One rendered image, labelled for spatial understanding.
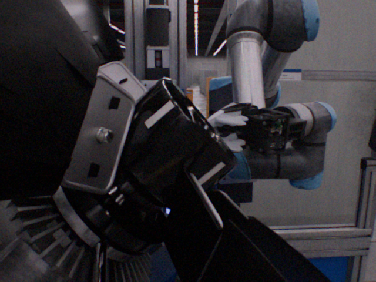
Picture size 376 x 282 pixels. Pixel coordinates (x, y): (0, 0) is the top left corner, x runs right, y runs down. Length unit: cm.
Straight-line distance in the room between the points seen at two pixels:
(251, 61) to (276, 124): 25
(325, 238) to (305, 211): 165
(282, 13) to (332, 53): 162
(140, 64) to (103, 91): 107
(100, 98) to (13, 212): 13
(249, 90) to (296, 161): 19
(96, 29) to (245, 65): 43
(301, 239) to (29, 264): 77
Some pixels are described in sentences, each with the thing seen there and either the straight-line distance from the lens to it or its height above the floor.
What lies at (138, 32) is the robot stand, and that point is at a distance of 133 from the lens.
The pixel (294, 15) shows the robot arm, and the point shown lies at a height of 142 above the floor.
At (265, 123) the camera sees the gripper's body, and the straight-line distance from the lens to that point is 55.
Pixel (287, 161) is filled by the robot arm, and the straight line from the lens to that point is 71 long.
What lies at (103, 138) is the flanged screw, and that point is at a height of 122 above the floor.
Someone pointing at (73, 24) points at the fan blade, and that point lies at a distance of 23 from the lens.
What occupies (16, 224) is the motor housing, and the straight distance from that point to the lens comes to 30.
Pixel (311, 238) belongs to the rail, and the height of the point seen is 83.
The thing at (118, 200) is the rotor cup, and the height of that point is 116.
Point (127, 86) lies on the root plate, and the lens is 37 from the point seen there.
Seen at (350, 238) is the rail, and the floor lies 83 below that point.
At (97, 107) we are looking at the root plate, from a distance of 25.
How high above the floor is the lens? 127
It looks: 11 degrees down
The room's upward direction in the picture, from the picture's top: straight up
